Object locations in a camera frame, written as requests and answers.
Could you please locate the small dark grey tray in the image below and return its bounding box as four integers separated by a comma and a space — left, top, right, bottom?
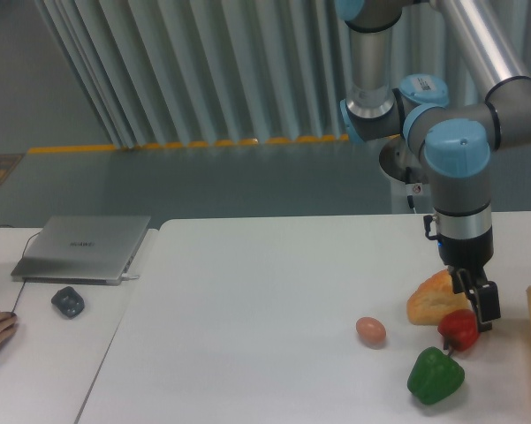
51, 286, 85, 319

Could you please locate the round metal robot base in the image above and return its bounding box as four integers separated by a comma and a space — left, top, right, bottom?
379, 135, 428, 184

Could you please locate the silver laptop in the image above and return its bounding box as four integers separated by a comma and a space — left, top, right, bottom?
11, 216, 150, 285

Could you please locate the green bell pepper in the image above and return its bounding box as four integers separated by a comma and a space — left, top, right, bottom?
407, 346, 465, 405

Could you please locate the white usb plug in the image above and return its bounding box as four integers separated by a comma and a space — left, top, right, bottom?
121, 274, 140, 281

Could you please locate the brown egg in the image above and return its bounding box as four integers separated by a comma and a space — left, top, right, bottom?
356, 316, 387, 345

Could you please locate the golden bread piece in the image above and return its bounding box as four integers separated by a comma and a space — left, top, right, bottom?
406, 270, 469, 326

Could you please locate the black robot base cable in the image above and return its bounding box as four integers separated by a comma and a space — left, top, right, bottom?
403, 165, 417, 216

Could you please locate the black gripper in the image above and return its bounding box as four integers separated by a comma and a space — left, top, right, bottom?
423, 213, 500, 332

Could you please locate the black mouse cable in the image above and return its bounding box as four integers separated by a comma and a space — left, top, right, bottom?
0, 224, 42, 315

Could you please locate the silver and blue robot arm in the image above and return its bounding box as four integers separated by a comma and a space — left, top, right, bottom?
336, 1, 531, 332

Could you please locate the red bell pepper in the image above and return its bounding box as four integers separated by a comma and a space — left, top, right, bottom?
437, 309, 480, 356

